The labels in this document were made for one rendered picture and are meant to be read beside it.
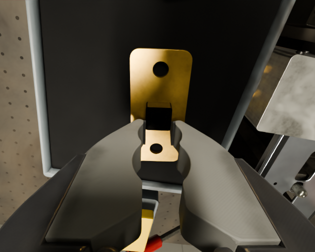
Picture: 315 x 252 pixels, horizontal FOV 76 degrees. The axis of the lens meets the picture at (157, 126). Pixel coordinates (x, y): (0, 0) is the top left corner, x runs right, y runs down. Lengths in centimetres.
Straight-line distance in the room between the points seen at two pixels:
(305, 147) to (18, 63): 72
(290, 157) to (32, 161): 80
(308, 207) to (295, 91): 38
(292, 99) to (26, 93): 68
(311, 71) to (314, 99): 3
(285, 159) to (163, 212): 64
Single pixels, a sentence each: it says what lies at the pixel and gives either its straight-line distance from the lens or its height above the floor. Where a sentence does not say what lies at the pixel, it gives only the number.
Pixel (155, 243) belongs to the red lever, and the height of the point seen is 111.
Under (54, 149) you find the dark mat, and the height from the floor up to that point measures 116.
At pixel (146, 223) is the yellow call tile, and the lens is 23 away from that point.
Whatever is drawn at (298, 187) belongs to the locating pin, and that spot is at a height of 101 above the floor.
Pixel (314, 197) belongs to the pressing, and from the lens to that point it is 56.
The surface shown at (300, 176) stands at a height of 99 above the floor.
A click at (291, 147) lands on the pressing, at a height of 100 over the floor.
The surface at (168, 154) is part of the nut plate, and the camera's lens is 16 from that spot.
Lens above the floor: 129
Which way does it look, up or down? 61 degrees down
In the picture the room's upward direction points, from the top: 178 degrees clockwise
